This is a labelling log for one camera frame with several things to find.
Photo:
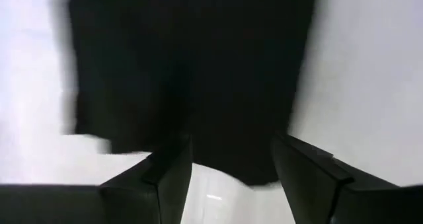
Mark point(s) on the black towel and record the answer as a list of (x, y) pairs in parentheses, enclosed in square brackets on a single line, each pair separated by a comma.
[(198, 68)]

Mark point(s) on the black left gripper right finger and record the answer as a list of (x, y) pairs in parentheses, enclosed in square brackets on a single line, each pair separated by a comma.
[(330, 197)]

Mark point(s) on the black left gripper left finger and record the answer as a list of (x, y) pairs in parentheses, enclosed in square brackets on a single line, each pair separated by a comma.
[(142, 201)]

